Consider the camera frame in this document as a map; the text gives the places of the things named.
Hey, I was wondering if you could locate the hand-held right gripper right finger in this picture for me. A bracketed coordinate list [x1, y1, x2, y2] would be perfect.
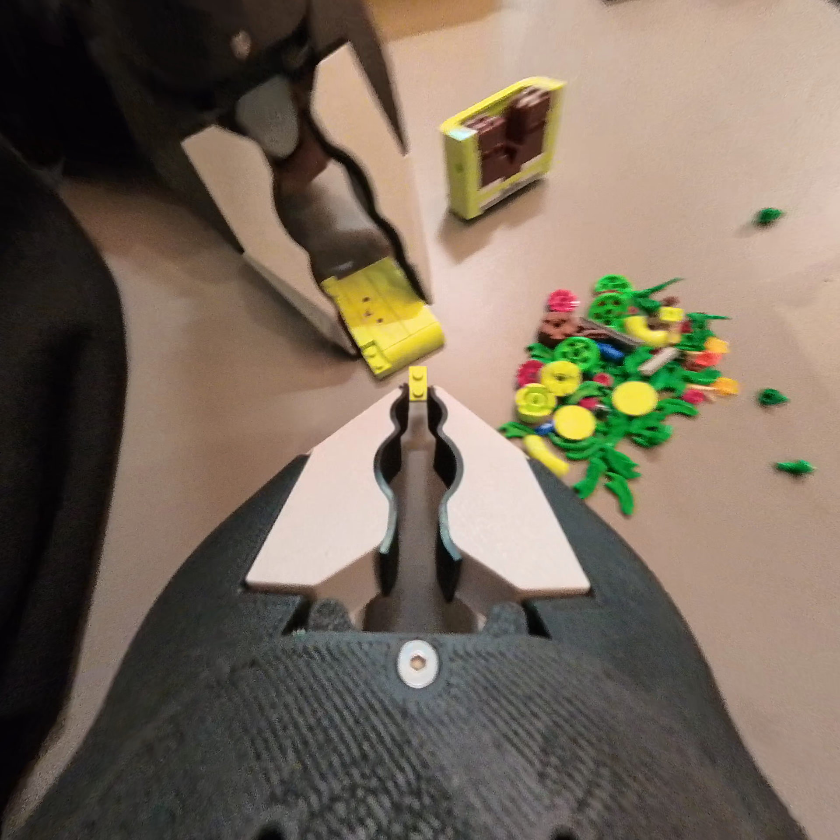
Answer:
[427, 385, 592, 616]

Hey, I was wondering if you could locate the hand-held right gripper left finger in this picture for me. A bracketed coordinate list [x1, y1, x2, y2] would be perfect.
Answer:
[244, 386, 403, 616]

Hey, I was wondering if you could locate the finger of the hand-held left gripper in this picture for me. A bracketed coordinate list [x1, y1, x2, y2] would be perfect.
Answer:
[310, 42, 435, 307]
[182, 125, 361, 360]

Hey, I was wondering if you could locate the lime toy brick pot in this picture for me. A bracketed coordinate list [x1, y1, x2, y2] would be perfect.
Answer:
[438, 77, 568, 222]

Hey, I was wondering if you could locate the lime and brown toy panel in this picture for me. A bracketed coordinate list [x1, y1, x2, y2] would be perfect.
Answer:
[320, 256, 448, 382]

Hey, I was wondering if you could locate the person's left forearm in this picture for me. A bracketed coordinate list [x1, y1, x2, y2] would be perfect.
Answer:
[0, 0, 152, 178]

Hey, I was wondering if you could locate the person's left hand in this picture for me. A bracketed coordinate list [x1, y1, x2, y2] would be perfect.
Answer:
[276, 118, 330, 198]

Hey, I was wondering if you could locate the pile of small toy pieces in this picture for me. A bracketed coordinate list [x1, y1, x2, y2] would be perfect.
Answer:
[497, 207, 816, 517]

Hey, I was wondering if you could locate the person's black jacket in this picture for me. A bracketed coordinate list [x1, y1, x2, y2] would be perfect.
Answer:
[0, 134, 129, 778]

